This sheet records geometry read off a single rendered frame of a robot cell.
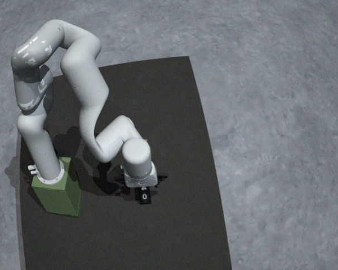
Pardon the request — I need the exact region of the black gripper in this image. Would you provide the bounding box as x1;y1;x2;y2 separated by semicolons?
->
114;162;168;190

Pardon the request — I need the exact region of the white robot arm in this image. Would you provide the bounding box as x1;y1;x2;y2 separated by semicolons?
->
11;19;152;185

